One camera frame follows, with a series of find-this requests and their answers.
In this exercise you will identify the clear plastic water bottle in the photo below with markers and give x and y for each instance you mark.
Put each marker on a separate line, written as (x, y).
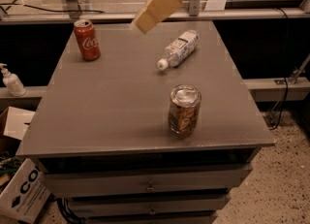
(177, 51)

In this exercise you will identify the grey metal frame post right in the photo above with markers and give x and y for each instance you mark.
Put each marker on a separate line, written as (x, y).
(194, 7)

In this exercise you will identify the red coke can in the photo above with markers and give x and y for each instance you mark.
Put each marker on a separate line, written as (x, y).
(87, 40)

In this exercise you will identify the white printed cardboard box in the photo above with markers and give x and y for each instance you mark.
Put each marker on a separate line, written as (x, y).
(25, 195)

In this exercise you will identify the open brown cardboard box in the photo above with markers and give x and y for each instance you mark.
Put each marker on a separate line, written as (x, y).
(14, 123)

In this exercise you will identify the grey drawer cabinet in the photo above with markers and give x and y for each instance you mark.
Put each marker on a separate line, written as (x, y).
(102, 138)

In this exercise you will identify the white pump dispenser bottle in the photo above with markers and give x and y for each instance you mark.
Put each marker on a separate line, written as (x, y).
(12, 82)

